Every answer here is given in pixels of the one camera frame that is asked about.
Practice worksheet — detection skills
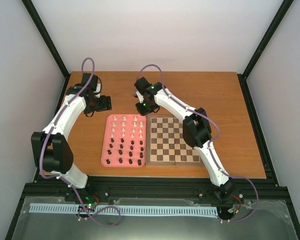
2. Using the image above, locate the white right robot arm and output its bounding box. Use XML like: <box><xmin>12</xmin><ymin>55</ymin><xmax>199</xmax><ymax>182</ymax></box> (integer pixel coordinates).
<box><xmin>134</xmin><ymin>77</ymin><xmax>235</xmax><ymax>203</ymax></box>

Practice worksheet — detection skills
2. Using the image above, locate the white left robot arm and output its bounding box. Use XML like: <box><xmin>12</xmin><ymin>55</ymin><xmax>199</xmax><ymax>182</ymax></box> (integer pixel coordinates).
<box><xmin>31</xmin><ymin>73</ymin><xmax>112</xmax><ymax>202</ymax></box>

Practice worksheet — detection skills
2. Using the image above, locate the left controller circuit board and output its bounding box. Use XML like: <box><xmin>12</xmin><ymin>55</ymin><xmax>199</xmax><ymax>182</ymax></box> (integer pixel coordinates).
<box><xmin>85</xmin><ymin>192</ymin><xmax>100</xmax><ymax>210</ymax></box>

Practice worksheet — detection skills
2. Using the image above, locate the controller circuit board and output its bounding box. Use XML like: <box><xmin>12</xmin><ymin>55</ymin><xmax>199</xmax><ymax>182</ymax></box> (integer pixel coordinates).
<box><xmin>85</xmin><ymin>192</ymin><xmax>100</xmax><ymax>210</ymax></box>
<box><xmin>227</xmin><ymin>194</ymin><xmax>242</xmax><ymax>216</ymax></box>

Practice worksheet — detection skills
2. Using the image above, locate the right controller circuit board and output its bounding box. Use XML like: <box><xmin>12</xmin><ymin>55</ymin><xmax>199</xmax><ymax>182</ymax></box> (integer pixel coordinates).
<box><xmin>227</xmin><ymin>194</ymin><xmax>242</xmax><ymax>216</ymax></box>

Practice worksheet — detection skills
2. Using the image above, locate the pink plastic tray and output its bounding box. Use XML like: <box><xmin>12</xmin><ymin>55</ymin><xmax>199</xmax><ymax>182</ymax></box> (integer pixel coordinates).
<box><xmin>100</xmin><ymin>114</ymin><xmax>147</xmax><ymax>168</ymax></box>

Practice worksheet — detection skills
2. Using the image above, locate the wooden chessboard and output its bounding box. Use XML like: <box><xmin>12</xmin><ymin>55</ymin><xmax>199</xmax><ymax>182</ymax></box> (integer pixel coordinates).
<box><xmin>145</xmin><ymin>115</ymin><xmax>203</xmax><ymax>167</ymax></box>

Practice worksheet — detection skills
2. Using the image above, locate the black aluminium frame rail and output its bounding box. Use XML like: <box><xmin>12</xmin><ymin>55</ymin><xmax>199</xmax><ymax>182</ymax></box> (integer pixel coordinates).
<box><xmin>21</xmin><ymin>176</ymin><xmax>290</xmax><ymax>202</ymax></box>

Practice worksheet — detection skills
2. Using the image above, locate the light blue cable duct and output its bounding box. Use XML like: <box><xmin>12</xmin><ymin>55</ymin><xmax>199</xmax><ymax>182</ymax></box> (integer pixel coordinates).
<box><xmin>28</xmin><ymin>203</ymin><xmax>218</xmax><ymax>218</ymax></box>

